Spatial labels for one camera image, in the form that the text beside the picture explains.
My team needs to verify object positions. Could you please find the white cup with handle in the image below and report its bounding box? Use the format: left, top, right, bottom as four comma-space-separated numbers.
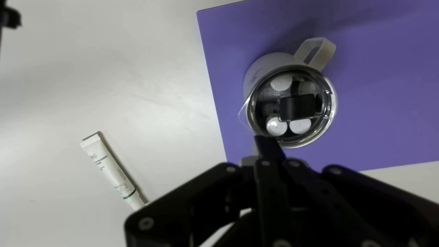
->
240, 35, 339, 150

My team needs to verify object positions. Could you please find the purple square mat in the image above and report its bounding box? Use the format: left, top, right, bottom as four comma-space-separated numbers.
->
196, 0, 439, 172

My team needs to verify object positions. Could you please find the small black fixture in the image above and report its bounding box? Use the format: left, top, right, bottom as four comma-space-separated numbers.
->
0, 0, 24, 31

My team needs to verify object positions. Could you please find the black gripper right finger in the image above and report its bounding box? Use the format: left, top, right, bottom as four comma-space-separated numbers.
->
273, 156, 439, 247

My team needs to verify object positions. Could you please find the white marker pen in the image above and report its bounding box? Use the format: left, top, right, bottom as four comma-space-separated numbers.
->
80, 130, 150, 212

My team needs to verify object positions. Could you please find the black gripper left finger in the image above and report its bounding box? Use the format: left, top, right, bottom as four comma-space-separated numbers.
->
124, 134, 282, 247

